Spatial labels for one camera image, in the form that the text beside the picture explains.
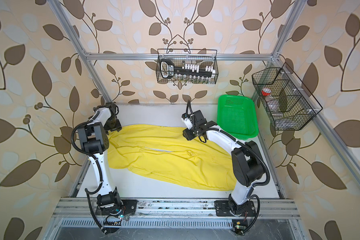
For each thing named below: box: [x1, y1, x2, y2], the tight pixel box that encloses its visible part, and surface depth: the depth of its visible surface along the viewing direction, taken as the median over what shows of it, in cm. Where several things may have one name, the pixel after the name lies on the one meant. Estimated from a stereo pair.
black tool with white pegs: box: [160, 58, 216, 79], surface depth 84 cm
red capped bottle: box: [261, 87, 272, 97], surface depth 84 cm
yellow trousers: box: [106, 126, 236, 191], surface depth 91 cm
